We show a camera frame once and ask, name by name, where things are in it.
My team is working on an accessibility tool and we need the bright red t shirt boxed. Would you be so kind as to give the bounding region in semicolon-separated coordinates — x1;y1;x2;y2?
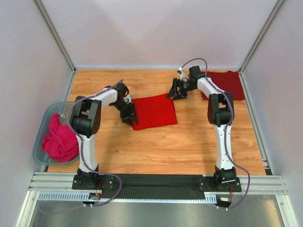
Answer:
132;93;178;131

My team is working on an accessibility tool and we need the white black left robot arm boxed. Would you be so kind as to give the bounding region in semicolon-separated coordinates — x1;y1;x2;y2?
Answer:
68;80;139;174

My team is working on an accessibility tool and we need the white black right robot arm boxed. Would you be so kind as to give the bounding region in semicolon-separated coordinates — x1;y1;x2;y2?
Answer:
167;66;236;184

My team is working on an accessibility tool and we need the folded dark red t shirt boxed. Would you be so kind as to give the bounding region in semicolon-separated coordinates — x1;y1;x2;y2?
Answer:
207;71;245;100

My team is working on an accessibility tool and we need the grey plastic bin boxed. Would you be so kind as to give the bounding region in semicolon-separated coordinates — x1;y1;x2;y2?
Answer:
33;101;80;166

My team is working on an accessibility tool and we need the pink t shirt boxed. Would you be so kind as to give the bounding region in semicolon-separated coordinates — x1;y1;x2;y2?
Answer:
42;113;79;163

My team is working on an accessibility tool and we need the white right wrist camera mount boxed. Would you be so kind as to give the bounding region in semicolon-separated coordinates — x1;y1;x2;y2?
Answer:
177;67;188;82

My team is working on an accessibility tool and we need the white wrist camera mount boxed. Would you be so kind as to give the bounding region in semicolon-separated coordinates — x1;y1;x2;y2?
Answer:
123;94;132;103
177;67;188;82

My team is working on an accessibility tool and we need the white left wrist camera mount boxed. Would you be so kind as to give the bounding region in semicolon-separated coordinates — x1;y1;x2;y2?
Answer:
123;94;132;103

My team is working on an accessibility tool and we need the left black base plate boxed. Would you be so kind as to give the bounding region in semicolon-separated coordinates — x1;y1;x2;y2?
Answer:
71;174;116;190

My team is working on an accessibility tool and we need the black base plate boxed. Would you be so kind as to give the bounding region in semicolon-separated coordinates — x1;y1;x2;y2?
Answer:
194;175;242;192
71;174;116;190

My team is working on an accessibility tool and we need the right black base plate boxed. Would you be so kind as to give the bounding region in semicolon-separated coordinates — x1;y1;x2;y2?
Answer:
194;175;242;192

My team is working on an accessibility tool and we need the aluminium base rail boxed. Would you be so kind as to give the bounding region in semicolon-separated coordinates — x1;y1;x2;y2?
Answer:
28;172;288;195

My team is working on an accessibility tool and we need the slotted cable duct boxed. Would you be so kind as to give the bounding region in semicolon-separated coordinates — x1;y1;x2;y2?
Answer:
37;191;217;204

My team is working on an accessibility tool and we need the right aluminium frame post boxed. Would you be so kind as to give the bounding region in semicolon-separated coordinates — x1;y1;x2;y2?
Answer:
239;0;286;73

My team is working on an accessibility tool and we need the aluminium frame post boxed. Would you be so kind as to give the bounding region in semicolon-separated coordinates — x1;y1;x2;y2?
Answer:
239;0;286;73
33;0;76;73

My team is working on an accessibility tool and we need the left aluminium frame post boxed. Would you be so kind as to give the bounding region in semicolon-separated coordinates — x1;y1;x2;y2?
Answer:
33;0;76;73

